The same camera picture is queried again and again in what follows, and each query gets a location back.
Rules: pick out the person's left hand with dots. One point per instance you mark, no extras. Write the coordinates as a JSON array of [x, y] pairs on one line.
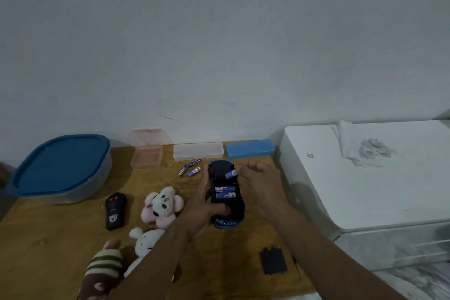
[[197, 215]]

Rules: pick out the person's right hand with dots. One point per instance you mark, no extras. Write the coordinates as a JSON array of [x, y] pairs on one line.
[[265, 189]]

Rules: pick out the person's right thumb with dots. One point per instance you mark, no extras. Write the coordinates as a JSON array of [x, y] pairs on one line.
[[244, 183]]

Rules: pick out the person's left thumb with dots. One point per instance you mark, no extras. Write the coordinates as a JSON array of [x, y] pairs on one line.
[[218, 210]]

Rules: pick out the blue black toy car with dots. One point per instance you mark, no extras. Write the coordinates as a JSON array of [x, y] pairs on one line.
[[225, 217]]

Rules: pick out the blue white battery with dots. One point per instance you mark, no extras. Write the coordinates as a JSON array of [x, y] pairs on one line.
[[192, 162], [182, 171], [224, 189], [231, 174], [195, 171], [225, 195]]

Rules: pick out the person's left forearm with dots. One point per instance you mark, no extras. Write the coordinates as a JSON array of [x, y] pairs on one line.
[[158, 264]]

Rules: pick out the person's right forearm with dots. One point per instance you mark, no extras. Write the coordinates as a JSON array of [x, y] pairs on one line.
[[316, 254]]

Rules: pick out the blue plastic case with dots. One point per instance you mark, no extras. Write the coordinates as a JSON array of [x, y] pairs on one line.
[[250, 149]]

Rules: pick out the pink flower plush toy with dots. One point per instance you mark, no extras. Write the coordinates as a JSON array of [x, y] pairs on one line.
[[162, 206]]

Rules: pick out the clear white plastic case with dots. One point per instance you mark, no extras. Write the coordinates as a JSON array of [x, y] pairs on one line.
[[198, 151]]

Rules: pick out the black battery compartment cover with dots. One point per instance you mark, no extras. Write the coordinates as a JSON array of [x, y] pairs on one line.
[[274, 261]]

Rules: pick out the white bunny plush toy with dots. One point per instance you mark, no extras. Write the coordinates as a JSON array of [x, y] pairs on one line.
[[147, 243]]

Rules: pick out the pink transparent plastic box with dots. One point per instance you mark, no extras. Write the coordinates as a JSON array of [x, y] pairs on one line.
[[147, 155]]

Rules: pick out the black remote controller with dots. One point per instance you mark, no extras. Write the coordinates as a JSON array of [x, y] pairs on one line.
[[115, 213]]

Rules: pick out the crumpled white tissue paper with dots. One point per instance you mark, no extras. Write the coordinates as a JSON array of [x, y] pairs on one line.
[[358, 147]]

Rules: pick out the white printer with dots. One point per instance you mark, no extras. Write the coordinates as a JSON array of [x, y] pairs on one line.
[[369, 190]]

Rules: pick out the striped brown plush toy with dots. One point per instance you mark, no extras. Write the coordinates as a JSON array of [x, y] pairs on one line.
[[103, 271]]

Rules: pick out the blue-lidded grey food container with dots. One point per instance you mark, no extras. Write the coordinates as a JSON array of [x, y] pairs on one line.
[[59, 166]]

